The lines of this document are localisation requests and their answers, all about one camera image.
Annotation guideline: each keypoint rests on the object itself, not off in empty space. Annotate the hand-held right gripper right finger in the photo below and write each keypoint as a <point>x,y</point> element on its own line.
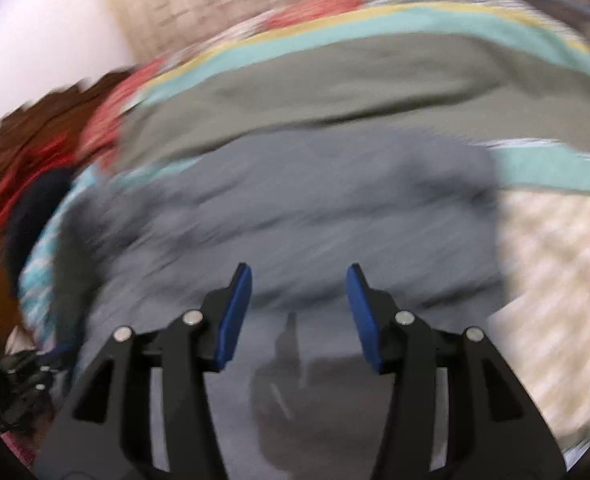
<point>364,320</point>

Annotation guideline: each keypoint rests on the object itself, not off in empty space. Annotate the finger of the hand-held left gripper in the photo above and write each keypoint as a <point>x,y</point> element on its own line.
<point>27,390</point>

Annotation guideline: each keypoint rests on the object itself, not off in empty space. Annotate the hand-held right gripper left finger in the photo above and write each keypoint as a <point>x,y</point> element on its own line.
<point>232,320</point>

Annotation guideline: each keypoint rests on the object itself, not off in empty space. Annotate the grey garment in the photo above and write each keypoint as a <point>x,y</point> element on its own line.
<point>275,210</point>

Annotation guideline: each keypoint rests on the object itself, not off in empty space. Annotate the dark navy cloth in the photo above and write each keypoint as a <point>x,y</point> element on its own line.
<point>32,220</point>

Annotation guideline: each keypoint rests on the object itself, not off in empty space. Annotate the red patterned cloth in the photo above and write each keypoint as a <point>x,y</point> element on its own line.
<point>110,110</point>

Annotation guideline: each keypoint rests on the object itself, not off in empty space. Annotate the brown cloth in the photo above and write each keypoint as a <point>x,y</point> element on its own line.
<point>35,125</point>

